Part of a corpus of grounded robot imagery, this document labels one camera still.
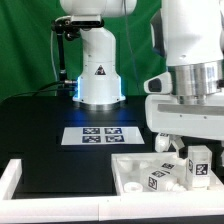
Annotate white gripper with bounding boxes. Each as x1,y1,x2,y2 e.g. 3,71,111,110
145,93,224,167

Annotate white square tabletop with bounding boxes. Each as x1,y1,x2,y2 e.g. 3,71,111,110
111,153,224,195

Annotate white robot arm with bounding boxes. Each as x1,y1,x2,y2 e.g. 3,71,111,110
60,0,224,142

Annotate white U-shaped fence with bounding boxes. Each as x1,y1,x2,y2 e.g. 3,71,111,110
0,154,224,224

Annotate white marker sheet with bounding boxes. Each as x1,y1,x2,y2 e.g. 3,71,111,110
61,127,144,146

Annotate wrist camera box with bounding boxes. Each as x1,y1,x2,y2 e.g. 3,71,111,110
144,72,173,95

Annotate black cables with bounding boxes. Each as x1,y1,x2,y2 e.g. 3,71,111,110
0,81,78,104

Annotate black camera stand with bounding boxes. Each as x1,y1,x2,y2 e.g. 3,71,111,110
50,18,88,88

